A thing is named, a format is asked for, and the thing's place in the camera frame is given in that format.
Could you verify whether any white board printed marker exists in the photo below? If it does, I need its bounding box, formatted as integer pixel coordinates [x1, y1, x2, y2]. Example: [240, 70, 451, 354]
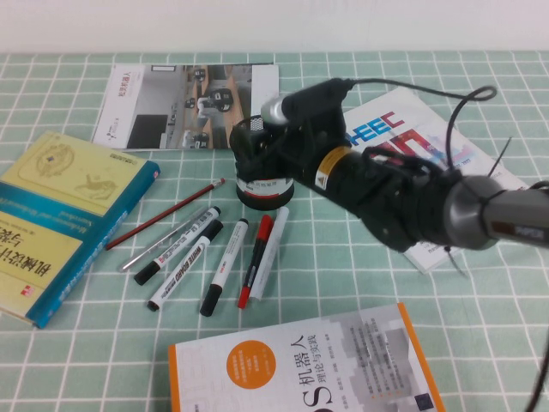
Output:
[147, 220, 224, 312]

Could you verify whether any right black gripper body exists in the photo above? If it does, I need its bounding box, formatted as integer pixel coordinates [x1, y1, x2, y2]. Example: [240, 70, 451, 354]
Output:
[274, 111, 347, 188]

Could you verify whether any green checked tablecloth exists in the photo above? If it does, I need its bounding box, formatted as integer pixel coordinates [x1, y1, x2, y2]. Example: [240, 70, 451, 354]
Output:
[0, 51, 549, 412]

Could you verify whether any black camera cable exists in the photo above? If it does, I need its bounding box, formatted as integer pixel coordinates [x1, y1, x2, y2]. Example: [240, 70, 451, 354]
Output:
[338, 78, 498, 173]

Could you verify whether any yellow and teal hardcover book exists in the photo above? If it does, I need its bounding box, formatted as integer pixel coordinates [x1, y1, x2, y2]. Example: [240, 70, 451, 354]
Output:
[0, 130, 162, 330]

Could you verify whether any brochure with robot photo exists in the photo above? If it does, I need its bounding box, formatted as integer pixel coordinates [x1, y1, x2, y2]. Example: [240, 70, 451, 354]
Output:
[89, 63, 280, 152]

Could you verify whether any white marker with black cap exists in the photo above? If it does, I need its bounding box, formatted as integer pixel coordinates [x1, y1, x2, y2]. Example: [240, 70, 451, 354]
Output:
[199, 218, 250, 318]

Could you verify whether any red and black marker pen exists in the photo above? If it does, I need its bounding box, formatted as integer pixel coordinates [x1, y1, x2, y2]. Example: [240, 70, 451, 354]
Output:
[237, 214, 275, 310]

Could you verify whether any white HEEC catalogue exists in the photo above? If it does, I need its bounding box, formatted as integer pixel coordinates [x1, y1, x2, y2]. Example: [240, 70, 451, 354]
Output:
[342, 87, 531, 275]

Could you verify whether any black mesh pen holder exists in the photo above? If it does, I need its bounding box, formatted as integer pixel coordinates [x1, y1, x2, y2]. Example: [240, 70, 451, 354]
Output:
[229, 115, 297, 211]

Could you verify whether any all white marker pen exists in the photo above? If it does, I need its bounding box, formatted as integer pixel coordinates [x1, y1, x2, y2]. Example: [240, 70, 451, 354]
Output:
[248, 206, 290, 302]

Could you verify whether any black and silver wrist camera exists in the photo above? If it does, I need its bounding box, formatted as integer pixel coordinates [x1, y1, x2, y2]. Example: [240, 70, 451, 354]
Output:
[260, 78, 349, 128]

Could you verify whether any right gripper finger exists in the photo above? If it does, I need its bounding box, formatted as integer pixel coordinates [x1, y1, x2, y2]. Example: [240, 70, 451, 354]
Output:
[233, 141, 284, 177]
[239, 122, 284, 147]

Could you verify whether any slim black-capped whiteboard marker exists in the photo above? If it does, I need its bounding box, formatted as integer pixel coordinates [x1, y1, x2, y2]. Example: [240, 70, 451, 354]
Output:
[133, 206, 222, 287]

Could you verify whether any clear silver ballpoint pen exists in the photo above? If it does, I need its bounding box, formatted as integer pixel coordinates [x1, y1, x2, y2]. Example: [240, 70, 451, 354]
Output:
[118, 207, 207, 273]

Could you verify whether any white and orange robot book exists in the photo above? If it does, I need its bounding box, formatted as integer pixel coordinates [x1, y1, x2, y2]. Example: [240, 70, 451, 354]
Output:
[166, 301, 447, 412]

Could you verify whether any red pencil with eraser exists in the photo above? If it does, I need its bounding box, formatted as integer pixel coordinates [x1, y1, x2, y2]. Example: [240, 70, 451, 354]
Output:
[105, 178, 226, 251]

